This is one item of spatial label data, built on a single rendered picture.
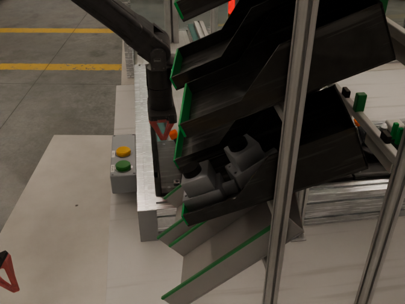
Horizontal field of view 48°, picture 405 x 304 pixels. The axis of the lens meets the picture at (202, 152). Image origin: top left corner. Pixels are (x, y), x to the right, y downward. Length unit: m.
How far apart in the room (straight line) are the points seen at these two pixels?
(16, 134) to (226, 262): 2.82
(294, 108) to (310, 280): 0.61
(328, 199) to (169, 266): 0.43
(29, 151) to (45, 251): 2.08
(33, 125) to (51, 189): 2.18
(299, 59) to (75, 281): 0.76
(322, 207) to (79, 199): 0.66
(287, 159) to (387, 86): 1.47
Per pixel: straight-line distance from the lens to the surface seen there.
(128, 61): 1.97
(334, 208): 1.22
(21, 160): 3.16
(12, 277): 0.92
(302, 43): 0.53
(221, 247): 0.85
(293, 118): 0.57
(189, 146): 0.87
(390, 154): 0.71
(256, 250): 0.74
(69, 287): 1.10
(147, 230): 1.14
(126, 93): 1.86
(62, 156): 1.51
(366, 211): 1.27
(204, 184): 0.69
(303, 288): 1.08
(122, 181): 1.23
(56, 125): 3.47
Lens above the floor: 1.67
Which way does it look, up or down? 34 degrees down
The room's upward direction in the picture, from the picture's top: straight up
